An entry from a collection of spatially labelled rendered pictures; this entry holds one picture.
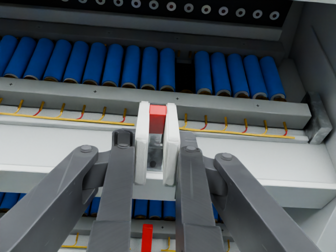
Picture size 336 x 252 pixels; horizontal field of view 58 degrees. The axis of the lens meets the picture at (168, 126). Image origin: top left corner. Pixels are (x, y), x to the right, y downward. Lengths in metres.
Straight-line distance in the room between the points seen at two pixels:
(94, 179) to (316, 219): 0.27
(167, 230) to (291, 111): 0.22
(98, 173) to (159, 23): 0.26
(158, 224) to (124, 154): 0.29
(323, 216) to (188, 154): 0.23
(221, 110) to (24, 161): 0.19
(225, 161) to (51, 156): 0.19
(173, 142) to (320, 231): 0.24
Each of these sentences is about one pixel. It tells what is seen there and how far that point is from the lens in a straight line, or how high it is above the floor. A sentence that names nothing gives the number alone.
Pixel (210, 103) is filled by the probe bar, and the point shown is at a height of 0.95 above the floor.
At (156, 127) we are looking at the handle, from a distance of 0.23.
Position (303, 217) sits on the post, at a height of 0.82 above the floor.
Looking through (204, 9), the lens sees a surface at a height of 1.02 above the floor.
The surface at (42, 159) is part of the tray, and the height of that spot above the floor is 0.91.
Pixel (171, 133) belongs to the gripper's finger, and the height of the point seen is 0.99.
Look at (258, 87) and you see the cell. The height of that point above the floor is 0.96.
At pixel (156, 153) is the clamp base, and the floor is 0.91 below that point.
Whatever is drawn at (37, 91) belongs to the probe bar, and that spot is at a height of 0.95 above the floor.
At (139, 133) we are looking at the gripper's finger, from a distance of 0.17.
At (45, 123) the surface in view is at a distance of 0.32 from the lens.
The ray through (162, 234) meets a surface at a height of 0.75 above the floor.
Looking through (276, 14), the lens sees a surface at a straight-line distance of 0.40.
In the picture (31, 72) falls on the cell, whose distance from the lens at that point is 0.35.
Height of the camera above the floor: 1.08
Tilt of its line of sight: 31 degrees down
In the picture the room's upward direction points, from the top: 6 degrees clockwise
